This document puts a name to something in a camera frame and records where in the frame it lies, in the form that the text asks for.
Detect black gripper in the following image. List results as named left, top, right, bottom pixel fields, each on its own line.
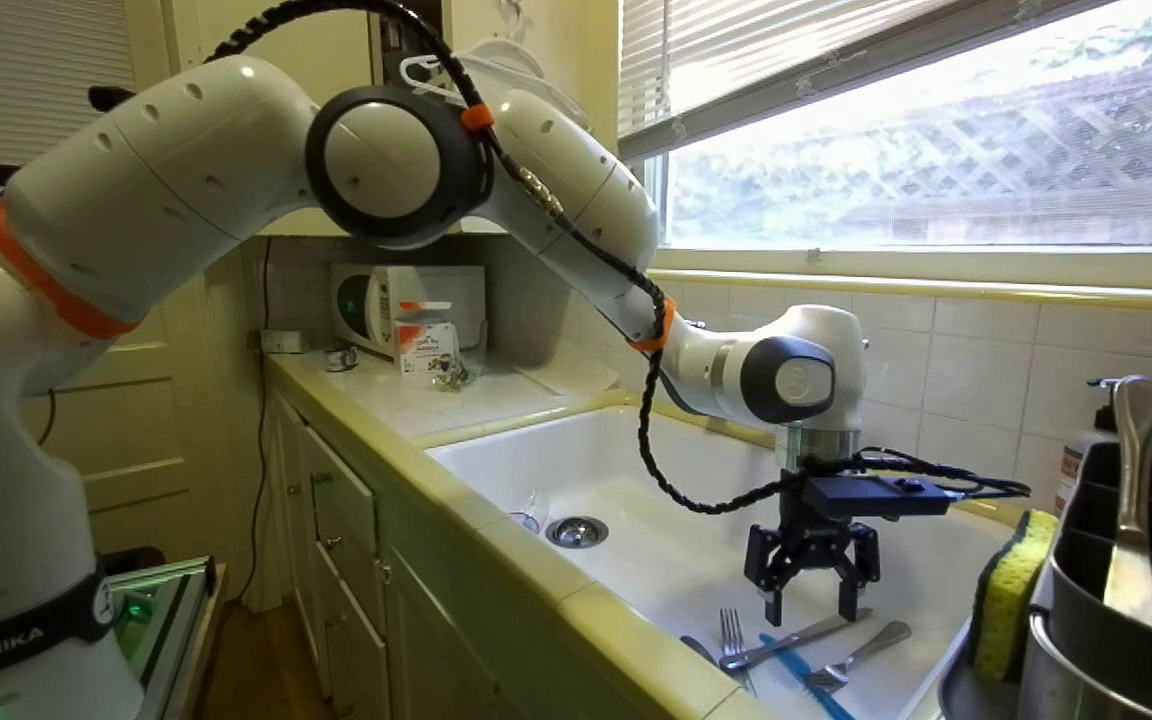
left=744, top=515, right=890, bottom=630

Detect white kitchen sink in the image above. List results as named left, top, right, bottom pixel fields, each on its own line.
left=423, top=404, right=1025, bottom=720

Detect metal sink drain strainer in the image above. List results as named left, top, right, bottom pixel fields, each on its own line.
left=544, top=513, right=611, bottom=552

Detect blue plastic knife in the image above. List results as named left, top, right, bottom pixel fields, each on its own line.
left=756, top=643, right=865, bottom=720

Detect yellow green sponge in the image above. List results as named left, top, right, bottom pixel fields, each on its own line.
left=971, top=506, right=1065, bottom=688

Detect steel pot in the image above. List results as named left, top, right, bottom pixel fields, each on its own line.
left=1011, top=612, right=1152, bottom=720

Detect metal pot with utensils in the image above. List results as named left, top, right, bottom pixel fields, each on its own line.
left=1049, top=435, right=1152, bottom=717

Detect soap pump bottle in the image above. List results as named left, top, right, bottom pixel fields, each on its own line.
left=1051, top=377, right=1141, bottom=519

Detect silver serving utensil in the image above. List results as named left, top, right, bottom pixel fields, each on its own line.
left=1088, top=372, right=1152, bottom=630

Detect window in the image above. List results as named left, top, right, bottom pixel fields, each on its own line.
left=638, top=0, right=1152, bottom=260

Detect white red small box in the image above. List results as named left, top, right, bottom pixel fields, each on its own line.
left=390, top=294, right=466, bottom=379

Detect cream lower kitchen cabinets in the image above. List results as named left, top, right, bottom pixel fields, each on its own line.
left=266, top=382, right=649, bottom=720

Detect white countertop appliance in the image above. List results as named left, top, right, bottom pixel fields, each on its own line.
left=327, top=260, right=490, bottom=359

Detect white window blind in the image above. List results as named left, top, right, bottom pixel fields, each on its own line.
left=618, top=0, right=1120, bottom=169

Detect green lit control box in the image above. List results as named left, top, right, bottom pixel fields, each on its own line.
left=92, top=555, right=230, bottom=720

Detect cream panelled door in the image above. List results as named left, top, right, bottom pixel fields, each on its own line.
left=28, top=253, right=269, bottom=602

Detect thin black camera cable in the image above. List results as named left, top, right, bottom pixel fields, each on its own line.
left=854, top=445, right=1037, bottom=506

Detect black braided cable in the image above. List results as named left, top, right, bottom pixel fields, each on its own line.
left=201, top=0, right=797, bottom=519

